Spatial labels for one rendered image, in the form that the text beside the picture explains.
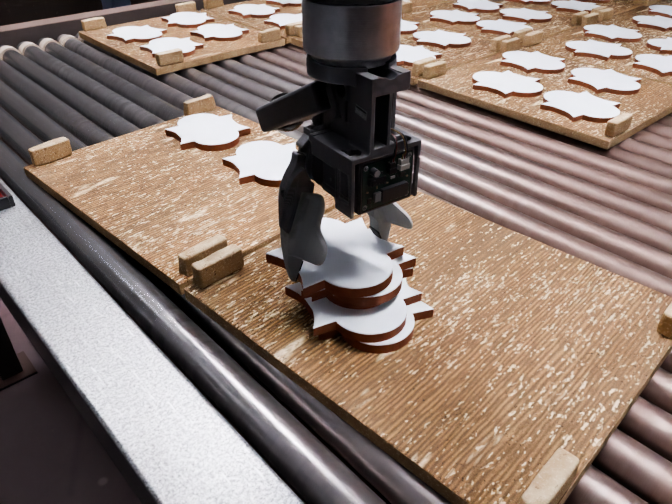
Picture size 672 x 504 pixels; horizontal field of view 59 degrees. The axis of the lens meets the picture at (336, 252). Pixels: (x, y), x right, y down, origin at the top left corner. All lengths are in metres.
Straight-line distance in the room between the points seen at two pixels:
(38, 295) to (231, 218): 0.24
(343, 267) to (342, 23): 0.23
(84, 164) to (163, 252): 0.29
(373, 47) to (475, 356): 0.29
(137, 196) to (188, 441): 0.41
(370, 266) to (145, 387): 0.24
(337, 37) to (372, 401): 0.29
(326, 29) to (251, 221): 0.36
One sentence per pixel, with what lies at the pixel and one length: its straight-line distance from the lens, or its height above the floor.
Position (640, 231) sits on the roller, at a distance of 0.86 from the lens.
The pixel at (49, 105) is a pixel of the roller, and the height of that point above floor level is 0.92.
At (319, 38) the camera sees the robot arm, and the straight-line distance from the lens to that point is 0.45.
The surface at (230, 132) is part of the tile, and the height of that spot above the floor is 0.95.
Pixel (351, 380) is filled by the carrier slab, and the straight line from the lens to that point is 0.54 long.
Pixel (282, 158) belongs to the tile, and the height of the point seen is 0.95.
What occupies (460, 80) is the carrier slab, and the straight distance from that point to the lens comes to 1.26.
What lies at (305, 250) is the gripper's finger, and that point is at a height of 1.03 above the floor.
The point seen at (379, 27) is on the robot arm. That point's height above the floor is 1.22.
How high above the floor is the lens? 1.33
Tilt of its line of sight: 35 degrees down
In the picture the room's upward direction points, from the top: straight up
